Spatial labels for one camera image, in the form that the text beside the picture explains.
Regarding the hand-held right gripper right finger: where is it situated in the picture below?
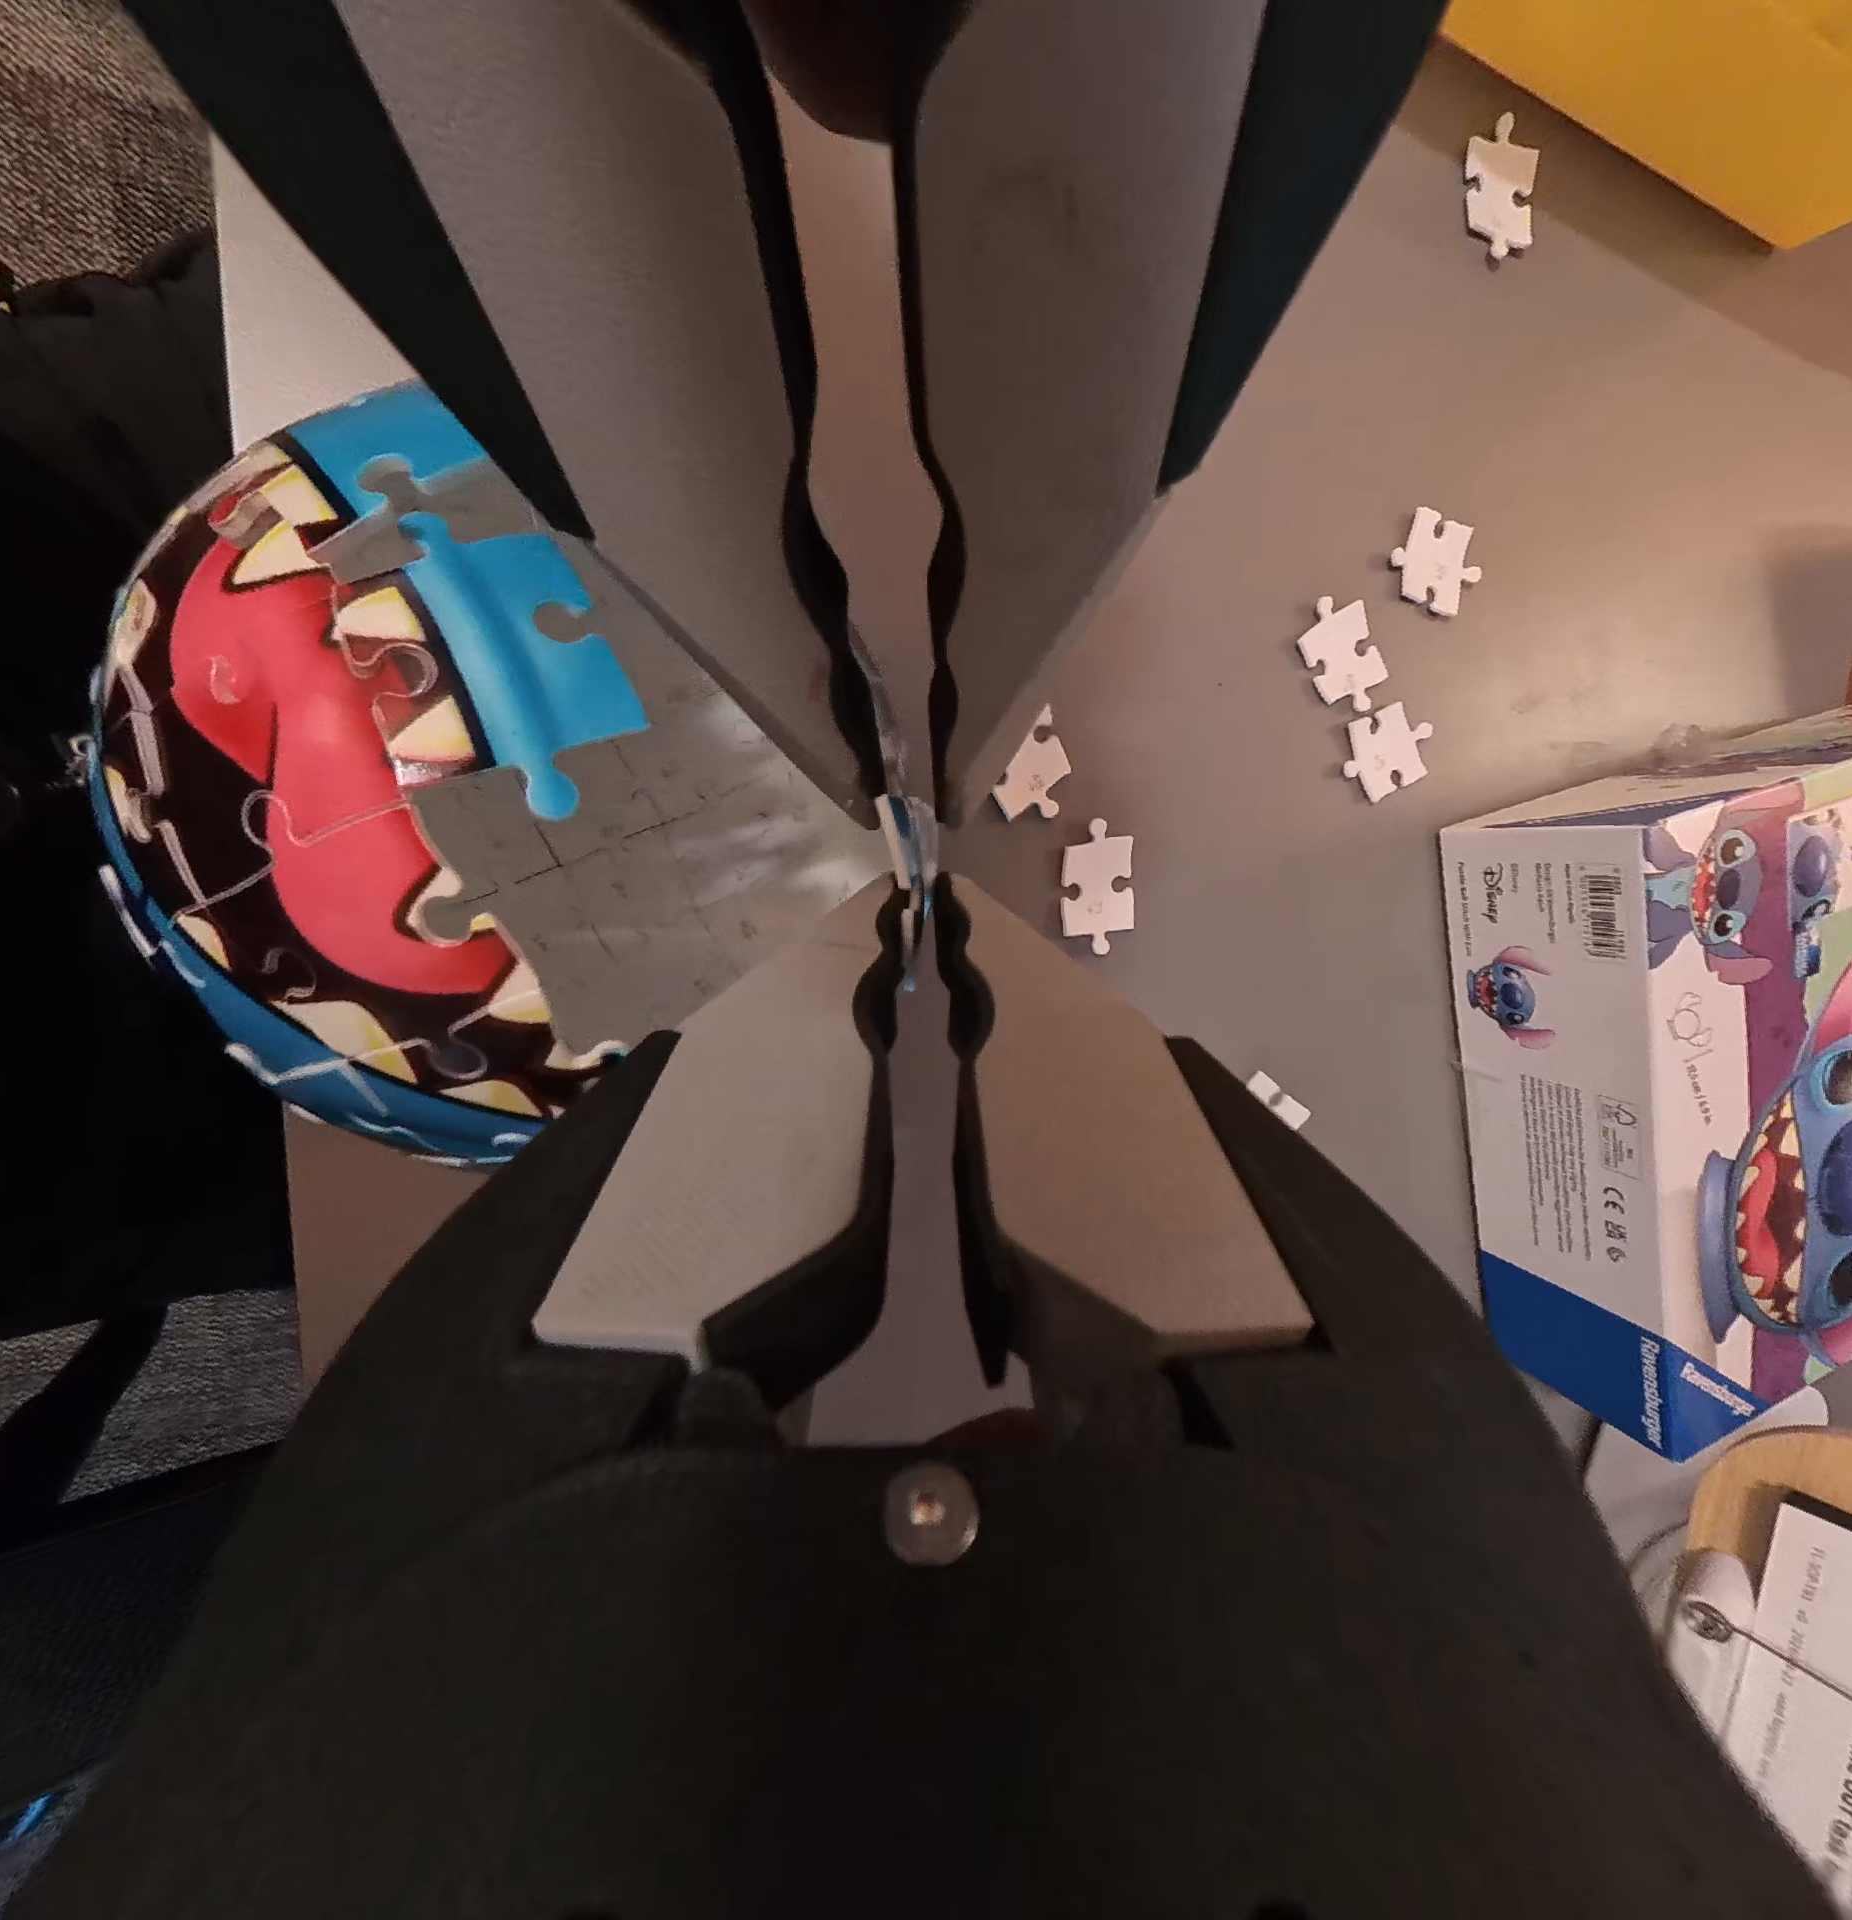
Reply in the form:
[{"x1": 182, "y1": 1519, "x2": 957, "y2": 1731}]
[{"x1": 934, "y1": 877, "x2": 1319, "y2": 1390}]

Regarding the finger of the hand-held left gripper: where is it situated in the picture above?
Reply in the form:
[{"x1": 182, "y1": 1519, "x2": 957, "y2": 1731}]
[
  {"x1": 889, "y1": 0, "x2": 1272, "y2": 827},
  {"x1": 330, "y1": 0, "x2": 892, "y2": 824}
]

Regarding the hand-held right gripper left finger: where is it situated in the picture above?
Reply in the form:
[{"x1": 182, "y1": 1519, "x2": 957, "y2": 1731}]
[{"x1": 534, "y1": 877, "x2": 916, "y2": 1407}]

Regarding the blue monster puzzle ball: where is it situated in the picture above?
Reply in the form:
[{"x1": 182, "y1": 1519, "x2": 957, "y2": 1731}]
[{"x1": 92, "y1": 383, "x2": 942, "y2": 1163}]

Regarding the person's left hand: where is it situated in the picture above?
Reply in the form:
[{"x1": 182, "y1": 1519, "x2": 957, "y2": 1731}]
[{"x1": 745, "y1": 0, "x2": 969, "y2": 145}]

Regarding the instruction sheet on board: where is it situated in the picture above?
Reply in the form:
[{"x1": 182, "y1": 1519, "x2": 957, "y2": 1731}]
[{"x1": 1669, "y1": 1425, "x2": 1852, "y2": 1920}]

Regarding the person's black top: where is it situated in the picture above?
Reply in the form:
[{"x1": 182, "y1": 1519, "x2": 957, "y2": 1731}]
[{"x1": 0, "y1": 240, "x2": 299, "y2": 1336}]

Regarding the yellow plastic bin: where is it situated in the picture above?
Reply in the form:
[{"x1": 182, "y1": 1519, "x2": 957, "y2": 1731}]
[{"x1": 1444, "y1": 0, "x2": 1852, "y2": 250}]

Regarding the printed instruction sheet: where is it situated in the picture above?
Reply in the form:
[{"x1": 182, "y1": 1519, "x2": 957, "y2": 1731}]
[{"x1": 1722, "y1": 1500, "x2": 1852, "y2": 1912}]

